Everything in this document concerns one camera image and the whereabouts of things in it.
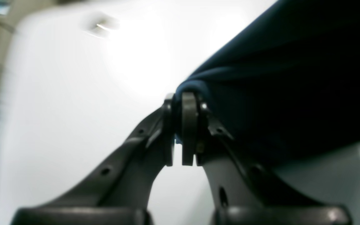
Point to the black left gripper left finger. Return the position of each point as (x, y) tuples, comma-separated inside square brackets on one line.
[(117, 191)]

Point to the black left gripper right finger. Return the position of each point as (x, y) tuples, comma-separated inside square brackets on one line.
[(245, 192)]

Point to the left chrome table grommet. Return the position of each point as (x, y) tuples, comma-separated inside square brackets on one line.
[(100, 25)]

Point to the dark teal T-shirt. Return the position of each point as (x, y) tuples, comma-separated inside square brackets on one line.
[(287, 87)]

